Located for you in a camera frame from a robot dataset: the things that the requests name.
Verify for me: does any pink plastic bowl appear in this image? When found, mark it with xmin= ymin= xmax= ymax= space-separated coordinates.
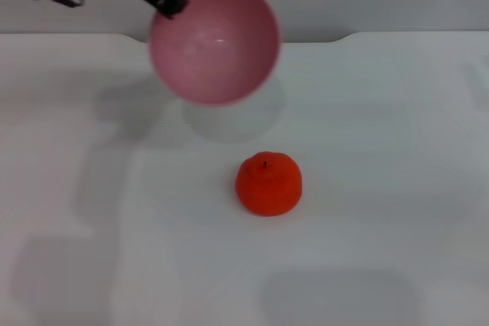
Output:
xmin=147 ymin=0 xmax=283 ymax=108

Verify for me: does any orange fruit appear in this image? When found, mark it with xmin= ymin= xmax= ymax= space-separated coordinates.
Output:
xmin=234 ymin=150 xmax=305 ymax=218

